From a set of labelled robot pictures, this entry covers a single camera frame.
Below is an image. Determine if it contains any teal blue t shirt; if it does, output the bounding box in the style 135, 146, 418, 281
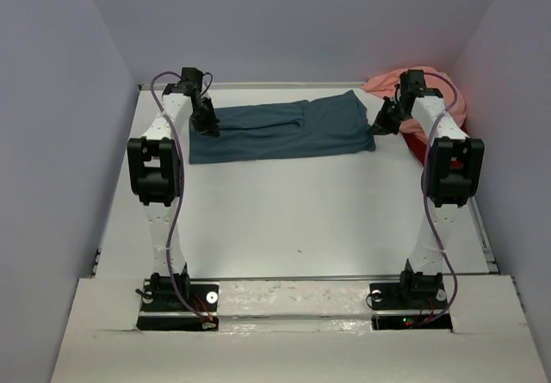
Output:
189, 90, 376, 164

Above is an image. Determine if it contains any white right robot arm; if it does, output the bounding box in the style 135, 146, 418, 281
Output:
369, 70, 485, 276

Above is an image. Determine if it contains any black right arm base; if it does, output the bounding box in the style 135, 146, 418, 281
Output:
365, 266, 453, 331

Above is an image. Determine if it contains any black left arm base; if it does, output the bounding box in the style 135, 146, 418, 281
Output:
135, 274, 220, 332

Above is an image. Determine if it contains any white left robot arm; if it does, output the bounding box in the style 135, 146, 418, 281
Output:
127, 67, 220, 277

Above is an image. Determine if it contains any red t shirt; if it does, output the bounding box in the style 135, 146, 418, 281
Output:
402, 133, 427, 165

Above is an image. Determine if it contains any pink t shirt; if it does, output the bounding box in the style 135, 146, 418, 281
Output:
361, 65, 467, 142

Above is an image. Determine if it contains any metal back table rail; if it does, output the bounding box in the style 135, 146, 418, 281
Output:
137, 82, 367, 91

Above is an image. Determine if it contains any metal table rail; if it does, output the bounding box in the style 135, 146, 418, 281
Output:
137, 82, 367, 91
190, 274, 399, 282

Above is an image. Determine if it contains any metal left side rail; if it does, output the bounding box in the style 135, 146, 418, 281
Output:
89, 229, 106, 279

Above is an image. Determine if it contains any metal right side rail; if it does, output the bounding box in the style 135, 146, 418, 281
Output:
468, 197, 501, 275

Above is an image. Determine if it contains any metal front table rail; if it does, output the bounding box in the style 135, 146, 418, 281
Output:
190, 274, 399, 282

